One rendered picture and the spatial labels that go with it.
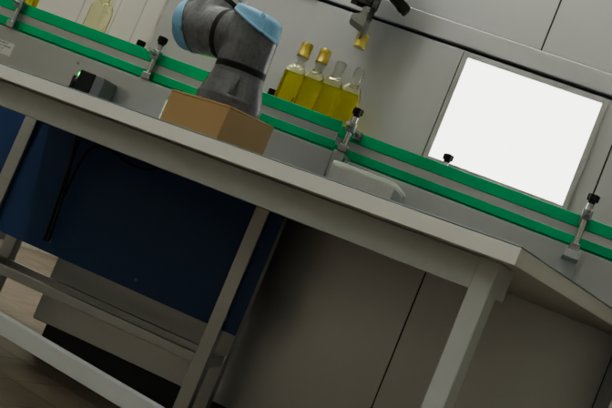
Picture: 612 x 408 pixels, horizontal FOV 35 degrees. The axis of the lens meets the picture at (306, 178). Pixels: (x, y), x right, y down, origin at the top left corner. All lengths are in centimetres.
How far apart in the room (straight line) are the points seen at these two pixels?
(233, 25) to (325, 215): 51
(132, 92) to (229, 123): 75
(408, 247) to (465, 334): 20
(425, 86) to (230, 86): 90
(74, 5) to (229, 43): 391
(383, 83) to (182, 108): 91
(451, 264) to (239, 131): 59
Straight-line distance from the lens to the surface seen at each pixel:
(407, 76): 291
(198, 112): 212
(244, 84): 214
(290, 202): 197
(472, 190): 266
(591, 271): 262
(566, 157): 284
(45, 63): 294
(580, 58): 293
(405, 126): 287
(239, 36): 216
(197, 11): 226
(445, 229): 175
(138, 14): 627
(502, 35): 295
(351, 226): 189
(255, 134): 217
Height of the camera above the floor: 60
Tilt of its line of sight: 4 degrees up
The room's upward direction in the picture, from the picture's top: 22 degrees clockwise
